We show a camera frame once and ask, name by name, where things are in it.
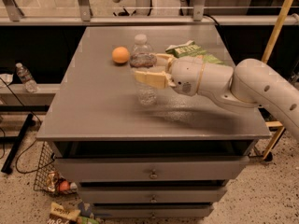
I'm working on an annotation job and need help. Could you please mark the black cable on floor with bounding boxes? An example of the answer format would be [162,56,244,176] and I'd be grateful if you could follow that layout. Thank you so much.
[0,77,56,175]

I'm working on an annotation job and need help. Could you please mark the black wire basket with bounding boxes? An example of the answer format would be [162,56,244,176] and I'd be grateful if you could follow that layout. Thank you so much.
[34,144,77,196]

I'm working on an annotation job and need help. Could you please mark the yellow wooden ladder frame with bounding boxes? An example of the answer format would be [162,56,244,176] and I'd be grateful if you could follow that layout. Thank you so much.
[262,0,293,161]

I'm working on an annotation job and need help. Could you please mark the clear plastic water bottle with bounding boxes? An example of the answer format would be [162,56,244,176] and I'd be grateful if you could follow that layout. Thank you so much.
[129,34,157,105]

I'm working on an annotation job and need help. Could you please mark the snack bag on floor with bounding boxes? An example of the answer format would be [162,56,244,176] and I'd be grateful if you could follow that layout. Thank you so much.
[47,203,80,224]

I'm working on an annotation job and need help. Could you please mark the orange ball in basket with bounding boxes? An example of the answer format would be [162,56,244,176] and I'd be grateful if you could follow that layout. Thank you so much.
[59,180,70,191]

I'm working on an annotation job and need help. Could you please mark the water bottle on ledge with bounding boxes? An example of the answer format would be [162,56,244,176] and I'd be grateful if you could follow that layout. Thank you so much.
[16,63,38,92]

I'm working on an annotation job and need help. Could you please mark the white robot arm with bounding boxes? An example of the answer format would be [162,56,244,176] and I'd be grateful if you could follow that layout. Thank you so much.
[134,54,299,139]

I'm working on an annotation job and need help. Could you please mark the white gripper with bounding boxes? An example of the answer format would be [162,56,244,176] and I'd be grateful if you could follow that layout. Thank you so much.
[134,53,204,96]

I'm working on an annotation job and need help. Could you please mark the orange fruit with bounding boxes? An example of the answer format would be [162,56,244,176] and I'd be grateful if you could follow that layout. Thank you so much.
[112,47,130,63]

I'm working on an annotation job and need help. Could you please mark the black metal stand leg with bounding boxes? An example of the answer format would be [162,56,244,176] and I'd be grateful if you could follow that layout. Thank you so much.
[1,114,33,175]

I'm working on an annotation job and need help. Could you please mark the green chip bag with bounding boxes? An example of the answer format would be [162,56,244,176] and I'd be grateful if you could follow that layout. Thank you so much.
[165,40,223,64]

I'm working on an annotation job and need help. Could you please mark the grey drawer cabinet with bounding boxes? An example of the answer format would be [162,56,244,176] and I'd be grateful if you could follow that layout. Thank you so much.
[38,25,269,218]

